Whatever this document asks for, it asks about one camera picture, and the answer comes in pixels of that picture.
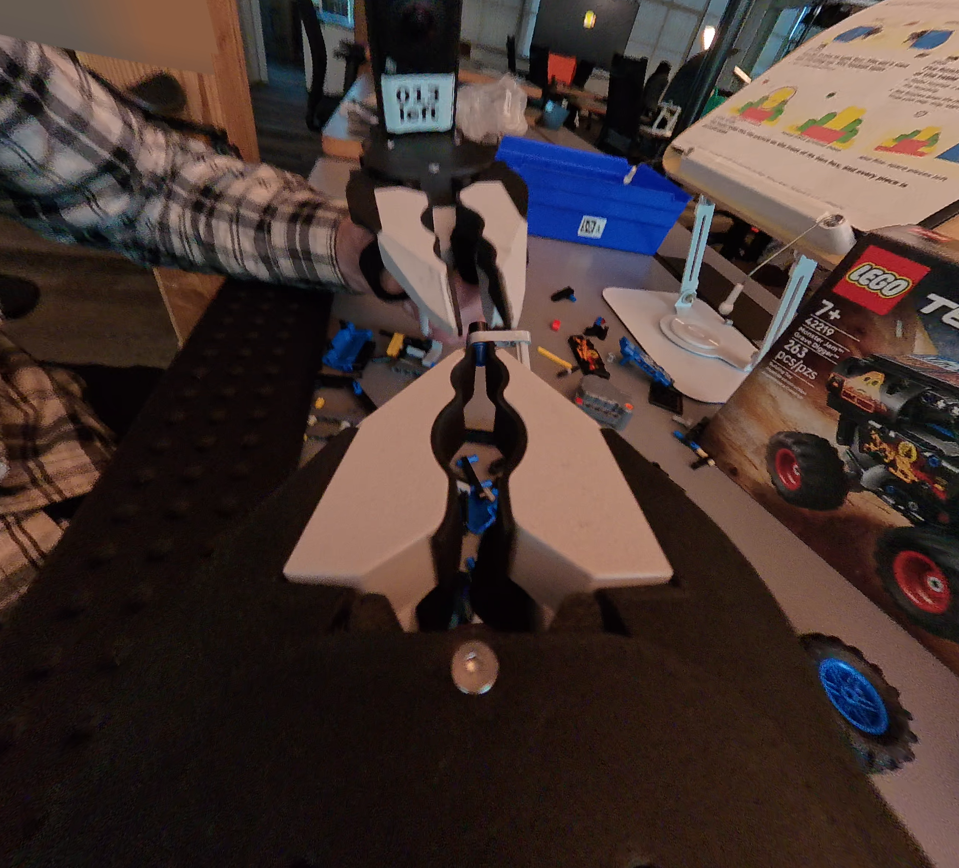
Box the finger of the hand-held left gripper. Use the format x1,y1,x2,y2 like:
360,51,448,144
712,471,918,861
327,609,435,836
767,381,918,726
473,179,531,333
375,194,463,345

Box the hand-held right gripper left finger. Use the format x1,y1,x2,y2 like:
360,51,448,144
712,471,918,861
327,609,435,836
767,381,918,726
282,346,472,632

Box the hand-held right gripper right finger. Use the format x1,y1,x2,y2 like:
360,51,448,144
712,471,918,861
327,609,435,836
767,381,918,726
498,346,675,626

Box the small blue toy connector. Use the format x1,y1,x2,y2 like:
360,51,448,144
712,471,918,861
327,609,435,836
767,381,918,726
453,452,503,536

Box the grey toy pull-back motor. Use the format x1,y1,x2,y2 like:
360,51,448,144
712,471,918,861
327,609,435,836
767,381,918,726
570,386,636,432

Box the background wooden desk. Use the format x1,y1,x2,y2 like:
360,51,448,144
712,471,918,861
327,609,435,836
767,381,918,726
318,59,675,165

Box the grey desk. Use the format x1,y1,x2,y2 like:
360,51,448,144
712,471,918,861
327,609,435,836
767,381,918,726
300,157,959,868

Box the person's left hand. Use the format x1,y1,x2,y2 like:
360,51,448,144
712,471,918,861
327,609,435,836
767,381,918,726
333,217,397,303

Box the yellow black toy assembly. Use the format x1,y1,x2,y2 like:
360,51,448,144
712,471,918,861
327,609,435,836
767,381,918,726
383,332,439,372

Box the grey axle tan connectors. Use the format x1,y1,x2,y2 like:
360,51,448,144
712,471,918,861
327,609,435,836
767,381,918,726
305,412,361,442

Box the blue toy scoop piece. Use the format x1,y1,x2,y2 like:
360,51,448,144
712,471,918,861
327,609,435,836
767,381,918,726
321,322,379,375

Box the black background chair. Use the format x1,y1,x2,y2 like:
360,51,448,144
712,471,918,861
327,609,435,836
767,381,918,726
600,52,660,150
282,0,368,135

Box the blue plastic bin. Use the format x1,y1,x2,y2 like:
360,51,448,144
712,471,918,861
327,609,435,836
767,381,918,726
495,134,693,258

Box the black blue toy pin piece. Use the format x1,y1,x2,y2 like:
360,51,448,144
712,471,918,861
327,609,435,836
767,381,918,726
672,419,717,472

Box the black panel flame sticker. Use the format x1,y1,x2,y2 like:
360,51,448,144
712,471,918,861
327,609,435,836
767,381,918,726
567,334,612,379

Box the clear plastic bag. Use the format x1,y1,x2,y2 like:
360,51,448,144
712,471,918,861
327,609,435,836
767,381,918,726
458,71,533,142

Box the small blue toy assembly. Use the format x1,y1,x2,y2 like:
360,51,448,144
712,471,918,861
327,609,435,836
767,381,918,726
618,337,678,390

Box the black computer monitor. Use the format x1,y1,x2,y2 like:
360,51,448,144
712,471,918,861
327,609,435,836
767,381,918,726
532,0,642,67

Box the wooden column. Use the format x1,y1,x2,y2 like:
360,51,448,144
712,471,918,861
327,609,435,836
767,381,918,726
180,0,263,157

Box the black perforated board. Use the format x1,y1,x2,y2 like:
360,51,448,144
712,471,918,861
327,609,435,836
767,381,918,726
0,277,338,749

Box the monster truck toy set box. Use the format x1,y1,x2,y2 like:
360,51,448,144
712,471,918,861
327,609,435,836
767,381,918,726
702,224,959,644

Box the black wheel blue rim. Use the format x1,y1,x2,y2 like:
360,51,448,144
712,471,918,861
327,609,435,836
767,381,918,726
798,633,918,775

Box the person's plaid clothed body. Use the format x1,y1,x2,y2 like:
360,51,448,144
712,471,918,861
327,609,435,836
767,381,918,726
0,329,118,614

